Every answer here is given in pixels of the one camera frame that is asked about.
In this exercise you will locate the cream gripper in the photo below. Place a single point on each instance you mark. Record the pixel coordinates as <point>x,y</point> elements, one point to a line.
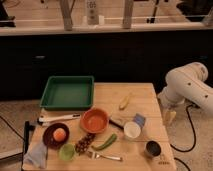
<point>168,116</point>

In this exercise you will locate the yellow banana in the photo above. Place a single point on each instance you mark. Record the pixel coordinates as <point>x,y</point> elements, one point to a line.
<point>123,104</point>

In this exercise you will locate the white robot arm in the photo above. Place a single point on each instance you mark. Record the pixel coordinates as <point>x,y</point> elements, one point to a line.
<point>185,83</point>

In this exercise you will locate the green plastic tray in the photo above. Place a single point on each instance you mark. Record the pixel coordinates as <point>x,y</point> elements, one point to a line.
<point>68,93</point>

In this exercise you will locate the blue sponge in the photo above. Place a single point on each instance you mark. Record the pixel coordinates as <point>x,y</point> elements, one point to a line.
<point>139,119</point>

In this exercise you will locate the dark metal cup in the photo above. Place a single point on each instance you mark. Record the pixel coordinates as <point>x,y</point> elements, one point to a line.
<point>152,149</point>

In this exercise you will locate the white cup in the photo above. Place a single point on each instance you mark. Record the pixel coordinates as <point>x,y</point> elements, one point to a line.
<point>131,130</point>

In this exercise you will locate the green pepper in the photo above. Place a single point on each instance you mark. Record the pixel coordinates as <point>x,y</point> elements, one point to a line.
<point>106,144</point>

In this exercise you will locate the orange bowl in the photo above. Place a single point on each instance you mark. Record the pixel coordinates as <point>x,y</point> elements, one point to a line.
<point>94,121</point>

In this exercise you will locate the silver fork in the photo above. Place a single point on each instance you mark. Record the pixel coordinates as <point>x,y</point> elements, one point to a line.
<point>95,155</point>

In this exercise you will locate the bunch of dark grapes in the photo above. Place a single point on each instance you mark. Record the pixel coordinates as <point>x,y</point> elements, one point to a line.
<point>83,144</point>

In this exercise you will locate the small green cup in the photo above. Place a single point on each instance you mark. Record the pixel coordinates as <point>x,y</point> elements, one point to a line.
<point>67,152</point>

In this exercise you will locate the orange fruit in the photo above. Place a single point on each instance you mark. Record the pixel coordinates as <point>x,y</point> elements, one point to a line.
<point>59,134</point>

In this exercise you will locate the dark red plate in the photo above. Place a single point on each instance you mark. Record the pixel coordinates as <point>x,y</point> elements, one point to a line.
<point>48,138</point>

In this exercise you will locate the light blue cloth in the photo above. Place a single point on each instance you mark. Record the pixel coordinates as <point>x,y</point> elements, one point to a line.
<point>37,156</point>

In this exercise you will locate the black handled knife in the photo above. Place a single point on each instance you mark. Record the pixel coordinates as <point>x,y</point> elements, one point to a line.
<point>115,124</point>

